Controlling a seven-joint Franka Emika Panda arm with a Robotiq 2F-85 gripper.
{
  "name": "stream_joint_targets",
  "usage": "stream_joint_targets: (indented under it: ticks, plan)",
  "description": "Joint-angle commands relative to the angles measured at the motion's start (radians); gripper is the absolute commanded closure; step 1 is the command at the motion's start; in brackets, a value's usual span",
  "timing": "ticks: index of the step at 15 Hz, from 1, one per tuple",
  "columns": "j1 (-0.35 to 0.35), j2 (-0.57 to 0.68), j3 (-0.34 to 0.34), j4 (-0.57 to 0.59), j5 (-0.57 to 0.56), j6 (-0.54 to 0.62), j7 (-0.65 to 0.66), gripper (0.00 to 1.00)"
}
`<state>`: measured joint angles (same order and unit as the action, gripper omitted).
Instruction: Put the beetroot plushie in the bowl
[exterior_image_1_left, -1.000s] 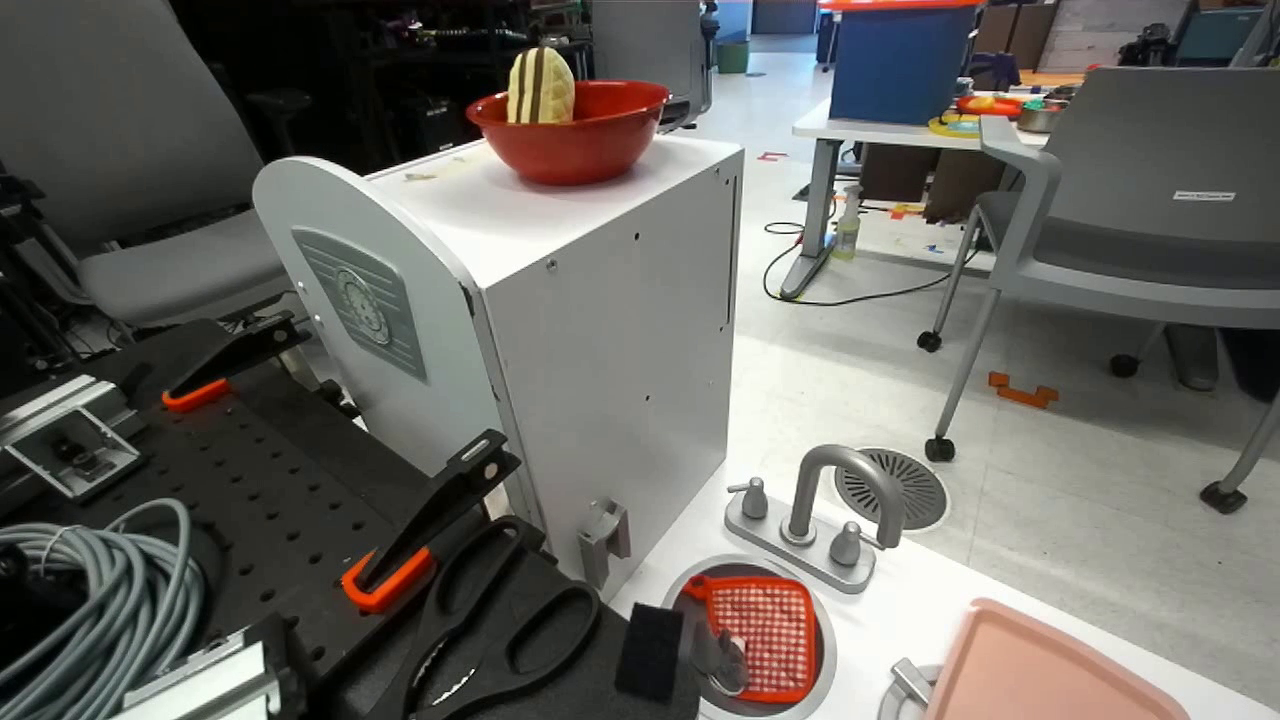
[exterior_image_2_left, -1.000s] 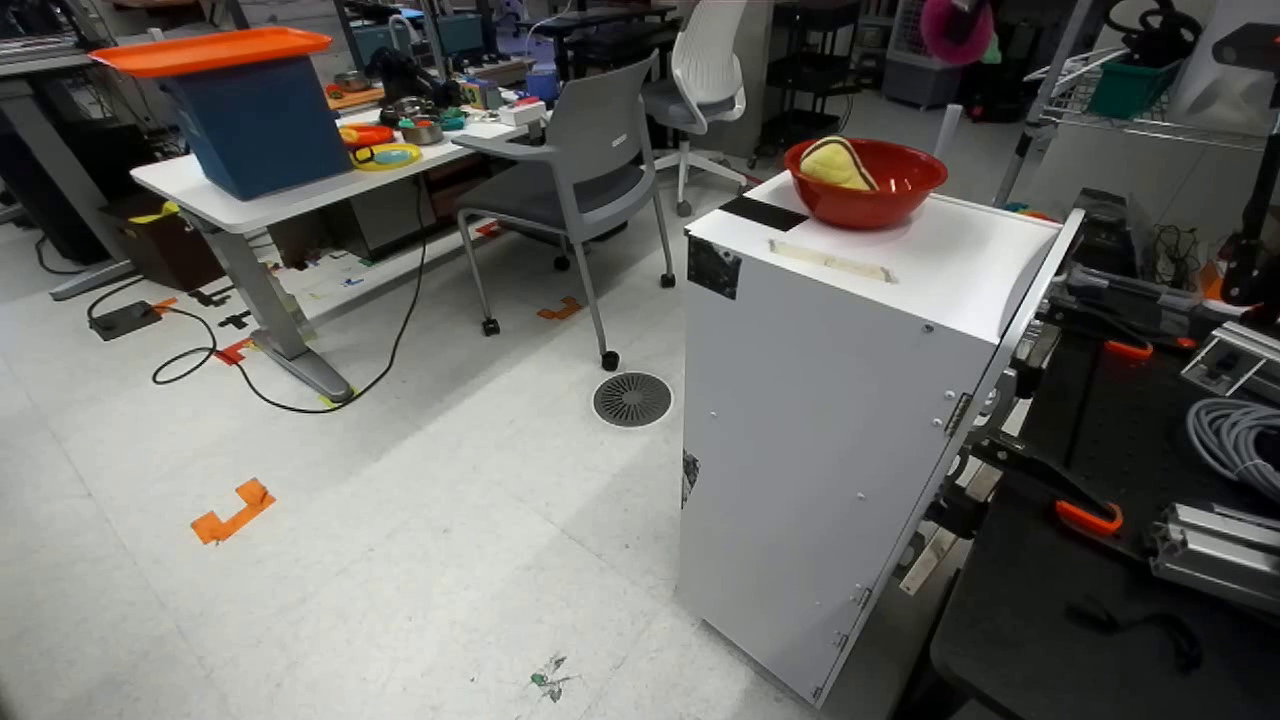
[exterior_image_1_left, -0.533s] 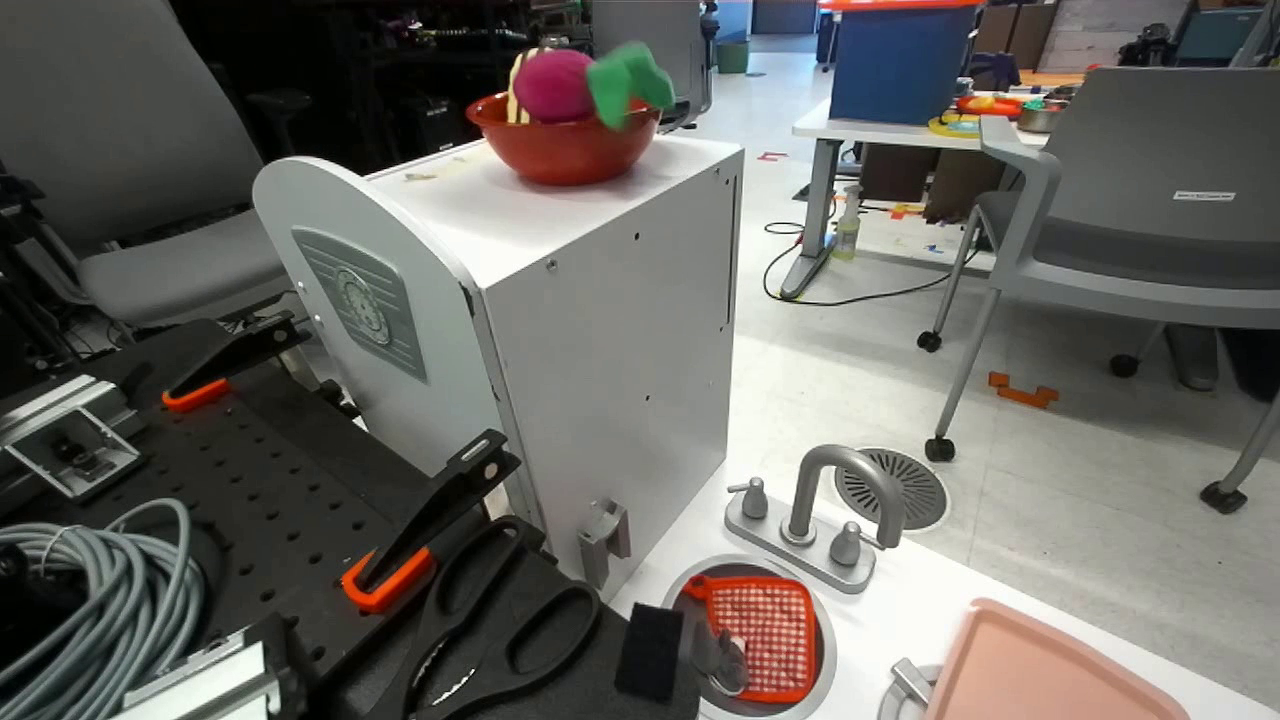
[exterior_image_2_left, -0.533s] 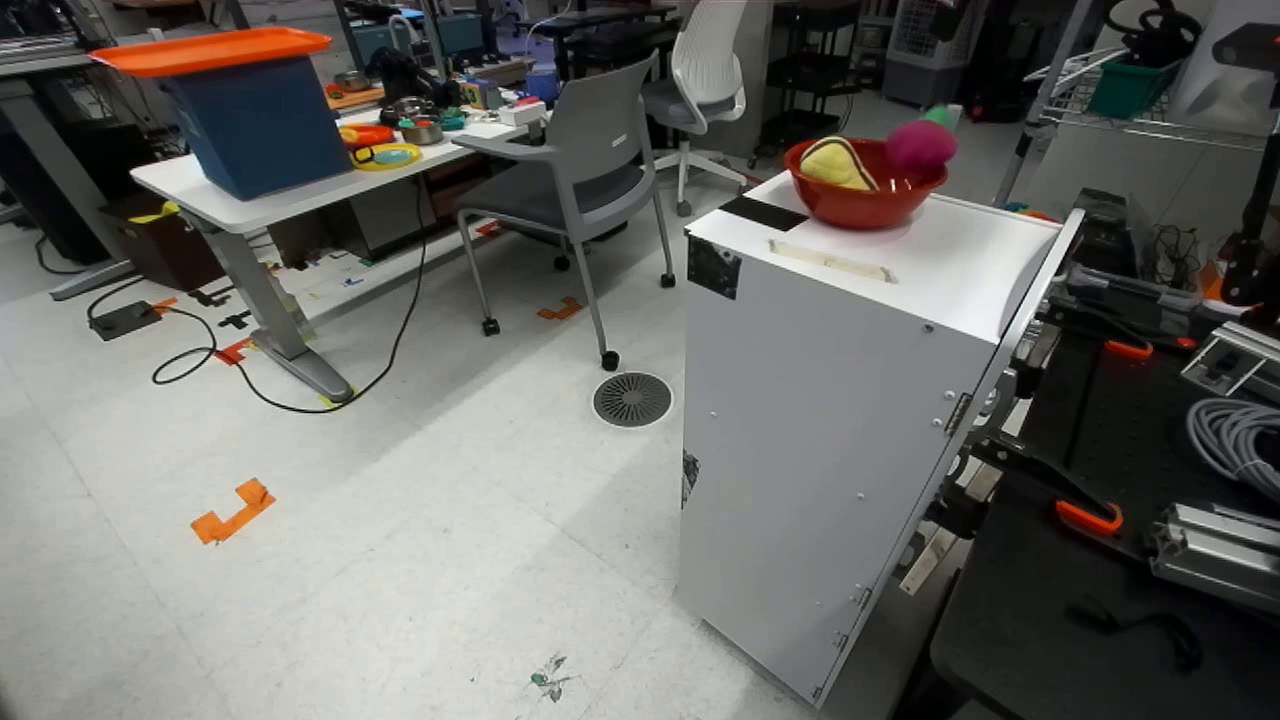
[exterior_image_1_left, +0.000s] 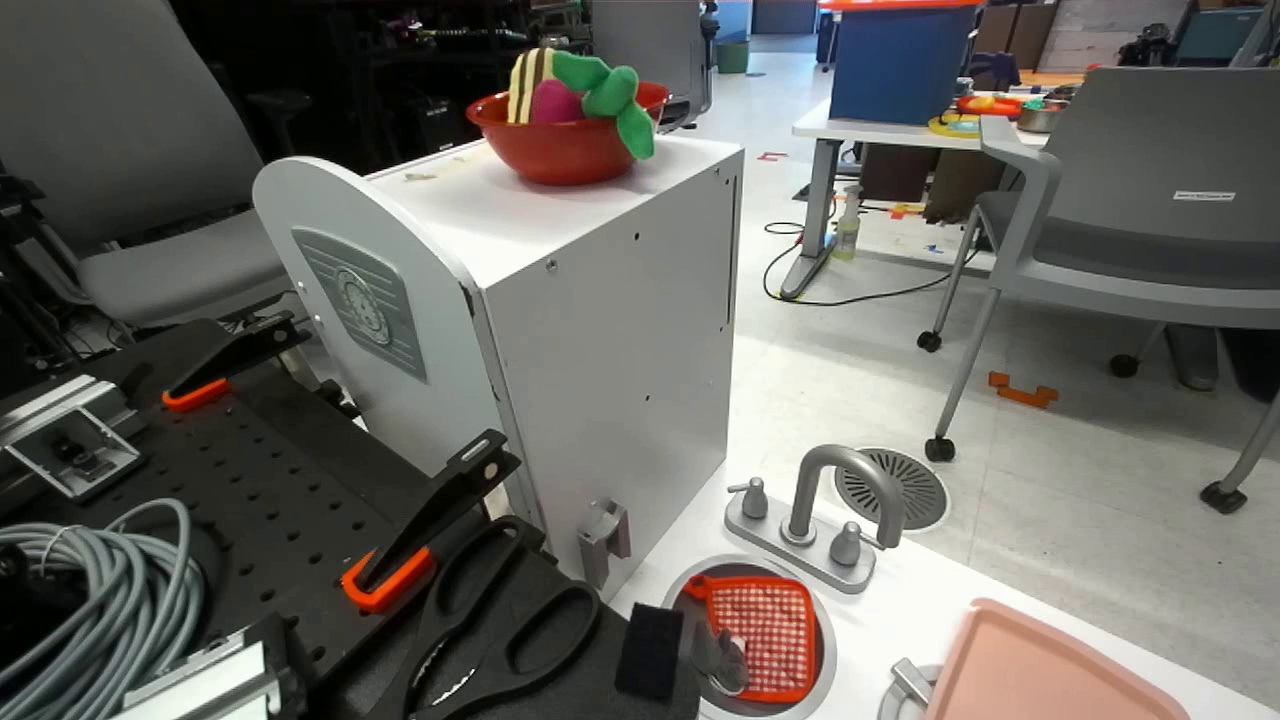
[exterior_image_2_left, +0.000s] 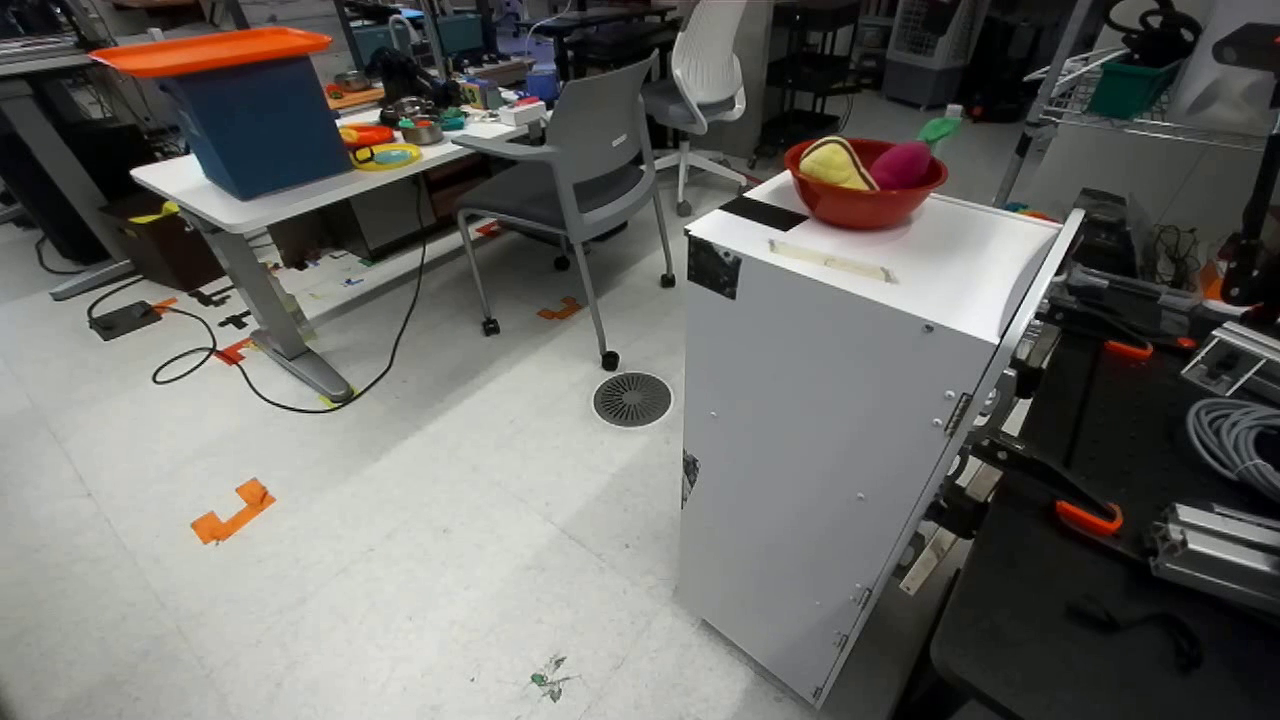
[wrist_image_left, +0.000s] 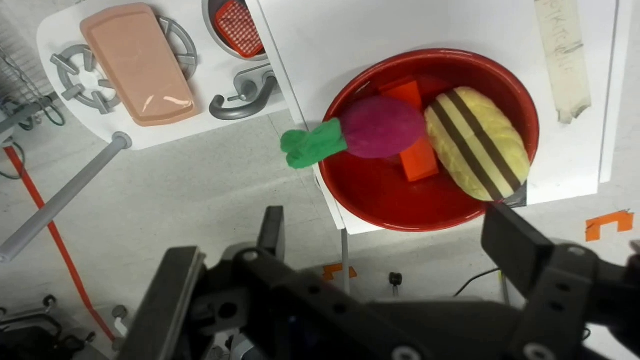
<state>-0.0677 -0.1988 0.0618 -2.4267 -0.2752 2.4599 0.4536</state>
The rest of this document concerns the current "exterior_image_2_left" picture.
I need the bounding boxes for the black shelving rack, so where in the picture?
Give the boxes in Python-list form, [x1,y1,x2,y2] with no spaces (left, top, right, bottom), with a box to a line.
[755,0,870,163]

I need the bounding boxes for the grey desk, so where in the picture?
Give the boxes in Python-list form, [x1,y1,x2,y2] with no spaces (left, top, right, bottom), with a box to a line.
[0,35,136,304]

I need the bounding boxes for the black floor cable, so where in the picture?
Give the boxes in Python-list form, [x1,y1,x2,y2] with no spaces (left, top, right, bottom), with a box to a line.
[147,184,437,422]

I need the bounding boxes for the red plastic bowl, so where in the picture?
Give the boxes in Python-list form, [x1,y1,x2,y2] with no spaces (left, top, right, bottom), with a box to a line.
[781,138,952,233]

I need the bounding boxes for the black power brick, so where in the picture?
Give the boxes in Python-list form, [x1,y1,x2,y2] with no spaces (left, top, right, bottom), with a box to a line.
[84,298,166,343]

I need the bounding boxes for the white office chair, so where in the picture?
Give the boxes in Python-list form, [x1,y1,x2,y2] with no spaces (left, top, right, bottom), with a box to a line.
[643,0,755,218]

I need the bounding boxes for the green bin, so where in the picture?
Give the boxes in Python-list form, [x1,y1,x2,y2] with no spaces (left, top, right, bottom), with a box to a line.
[1083,51,1184,124]

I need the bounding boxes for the black clamp orange handle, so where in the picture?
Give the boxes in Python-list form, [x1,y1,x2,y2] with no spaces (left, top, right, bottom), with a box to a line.
[975,434,1133,546]
[1044,263,1163,369]

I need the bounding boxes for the yellow orange toys pile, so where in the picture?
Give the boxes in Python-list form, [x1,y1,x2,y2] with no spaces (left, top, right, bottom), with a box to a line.
[335,115,430,176]

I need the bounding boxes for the orange bracket-shaped floor tape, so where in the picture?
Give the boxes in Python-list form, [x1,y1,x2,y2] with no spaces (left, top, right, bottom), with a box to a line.
[186,477,280,549]

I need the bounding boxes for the black perforated breadboard table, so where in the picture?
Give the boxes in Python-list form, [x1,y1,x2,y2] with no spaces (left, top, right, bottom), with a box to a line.
[922,318,1280,720]

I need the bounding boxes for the aluminium extrusion bar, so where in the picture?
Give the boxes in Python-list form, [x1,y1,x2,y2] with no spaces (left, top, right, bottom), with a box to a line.
[1142,496,1280,618]

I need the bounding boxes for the magenta beetroot plushie green leaves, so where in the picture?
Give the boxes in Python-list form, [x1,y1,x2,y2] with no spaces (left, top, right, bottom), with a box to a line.
[867,113,966,193]

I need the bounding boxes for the blue storage bin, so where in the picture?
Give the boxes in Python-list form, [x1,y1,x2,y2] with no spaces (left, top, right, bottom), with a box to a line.
[156,51,354,203]

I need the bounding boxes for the white toy cabinet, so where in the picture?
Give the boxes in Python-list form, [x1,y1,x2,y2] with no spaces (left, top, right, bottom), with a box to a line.
[672,163,1091,711]

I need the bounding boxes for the grey mesh chair on casters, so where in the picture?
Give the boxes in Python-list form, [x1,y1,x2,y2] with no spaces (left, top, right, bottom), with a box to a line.
[453,51,680,376]

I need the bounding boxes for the white framed black square plate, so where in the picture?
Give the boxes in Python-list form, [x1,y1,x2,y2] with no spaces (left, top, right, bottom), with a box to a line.
[1174,318,1280,414]

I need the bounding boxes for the grey coiled cable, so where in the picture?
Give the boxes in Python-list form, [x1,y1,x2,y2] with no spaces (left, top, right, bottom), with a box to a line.
[1180,391,1280,504]

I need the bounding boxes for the small white box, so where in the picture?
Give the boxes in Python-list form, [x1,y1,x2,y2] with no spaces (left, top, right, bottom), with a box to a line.
[493,91,552,138]

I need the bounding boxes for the black hex key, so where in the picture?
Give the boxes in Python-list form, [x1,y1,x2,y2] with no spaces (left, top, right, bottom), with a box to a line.
[1062,601,1208,677]

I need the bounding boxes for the orange bin lid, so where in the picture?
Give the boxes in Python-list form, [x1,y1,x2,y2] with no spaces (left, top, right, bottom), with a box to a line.
[89,19,335,83]

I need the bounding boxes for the black tripod stand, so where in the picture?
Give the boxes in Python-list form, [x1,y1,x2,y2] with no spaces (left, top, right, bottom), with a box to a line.
[1211,16,1280,314]

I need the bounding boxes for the yellow striped plushie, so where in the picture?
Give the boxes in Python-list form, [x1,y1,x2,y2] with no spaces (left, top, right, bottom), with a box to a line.
[796,131,881,196]

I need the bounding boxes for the white desk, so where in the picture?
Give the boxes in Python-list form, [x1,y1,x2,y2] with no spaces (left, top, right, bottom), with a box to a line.
[126,113,557,414]

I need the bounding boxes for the round grey floor drain cover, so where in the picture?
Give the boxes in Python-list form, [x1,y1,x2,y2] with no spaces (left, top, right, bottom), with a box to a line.
[587,369,675,434]

